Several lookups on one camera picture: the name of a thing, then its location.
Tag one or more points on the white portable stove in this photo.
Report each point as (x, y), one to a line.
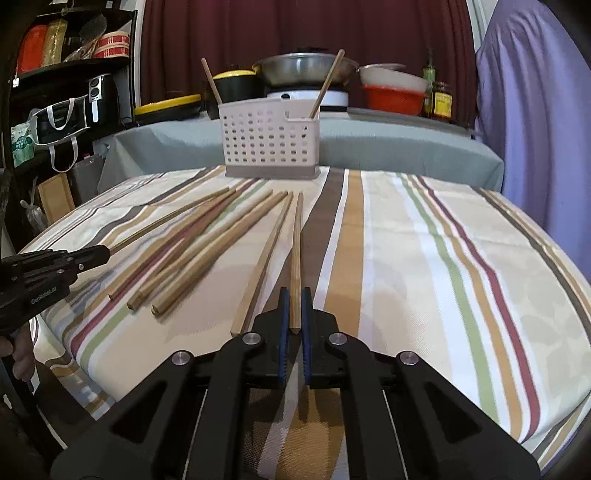
(300, 99)

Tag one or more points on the white bowl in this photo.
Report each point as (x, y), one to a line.
(397, 79)

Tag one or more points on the purple cloth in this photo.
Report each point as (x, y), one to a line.
(531, 115)

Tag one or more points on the set of wooden chopsticks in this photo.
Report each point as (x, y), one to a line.
(264, 259)

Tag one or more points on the red white striped tin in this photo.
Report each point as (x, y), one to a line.
(111, 45)

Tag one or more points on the gold packet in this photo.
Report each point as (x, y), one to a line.
(55, 41)

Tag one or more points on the black shelf unit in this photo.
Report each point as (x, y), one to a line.
(69, 67)

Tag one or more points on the green bottle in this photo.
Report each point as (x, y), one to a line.
(430, 76)

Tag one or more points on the black pot with yellow lid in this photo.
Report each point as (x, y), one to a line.
(238, 87)

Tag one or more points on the black air fryer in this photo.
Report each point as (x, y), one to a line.
(108, 99)

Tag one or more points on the striped tablecloth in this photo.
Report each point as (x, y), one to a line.
(415, 277)

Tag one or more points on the metal wok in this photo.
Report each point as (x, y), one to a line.
(295, 69)

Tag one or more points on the green white packet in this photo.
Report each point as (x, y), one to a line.
(22, 145)

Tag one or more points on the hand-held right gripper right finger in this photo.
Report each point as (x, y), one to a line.
(305, 323)

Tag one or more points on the long wooden chopstick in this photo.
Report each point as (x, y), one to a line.
(296, 254)
(211, 81)
(328, 83)
(171, 219)

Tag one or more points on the dark grey bag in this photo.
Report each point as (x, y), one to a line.
(87, 180)

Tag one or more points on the grey-green tablecloth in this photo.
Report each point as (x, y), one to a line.
(392, 147)

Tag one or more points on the person's left hand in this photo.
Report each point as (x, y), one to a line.
(23, 362)

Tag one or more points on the maroon curtain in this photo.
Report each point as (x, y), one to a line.
(231, 32)

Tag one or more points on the red basin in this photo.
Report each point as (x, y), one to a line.
(392, 100)

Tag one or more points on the red container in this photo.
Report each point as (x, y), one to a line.
(32, 48)

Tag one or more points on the clear plastic wrapped utensils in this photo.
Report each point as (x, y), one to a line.
(87, 39)

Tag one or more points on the clear plastic bag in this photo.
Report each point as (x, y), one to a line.
(34, 212)

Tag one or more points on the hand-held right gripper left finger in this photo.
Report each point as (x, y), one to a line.
(285, 323)

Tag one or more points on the wooden cutting board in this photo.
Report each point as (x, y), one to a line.
(55, 198)

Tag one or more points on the white perforated utensil basket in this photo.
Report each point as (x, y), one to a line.
(268, 138)

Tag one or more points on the flat pan with yellow lid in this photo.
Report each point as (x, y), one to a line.
(166, 108)

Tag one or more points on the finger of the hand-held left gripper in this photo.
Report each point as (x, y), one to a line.
(92, 253)
(90, 265)

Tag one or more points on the black white tote bag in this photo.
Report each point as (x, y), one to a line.
(60, 122)

